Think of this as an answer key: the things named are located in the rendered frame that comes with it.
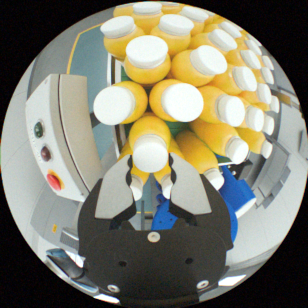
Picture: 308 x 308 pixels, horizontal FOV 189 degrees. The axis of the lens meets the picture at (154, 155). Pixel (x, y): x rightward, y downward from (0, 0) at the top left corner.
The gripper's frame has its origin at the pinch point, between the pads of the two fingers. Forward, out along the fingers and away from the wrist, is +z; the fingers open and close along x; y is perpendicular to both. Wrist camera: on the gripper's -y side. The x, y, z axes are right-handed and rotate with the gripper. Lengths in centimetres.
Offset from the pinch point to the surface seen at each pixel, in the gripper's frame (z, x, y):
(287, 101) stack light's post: 0, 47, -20
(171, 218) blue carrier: 2.1, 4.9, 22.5
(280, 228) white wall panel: -121, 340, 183
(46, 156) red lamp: -3.4, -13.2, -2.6
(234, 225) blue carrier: -6.7, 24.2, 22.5
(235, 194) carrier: 15, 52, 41
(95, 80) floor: 108, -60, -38
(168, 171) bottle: 2.0, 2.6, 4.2
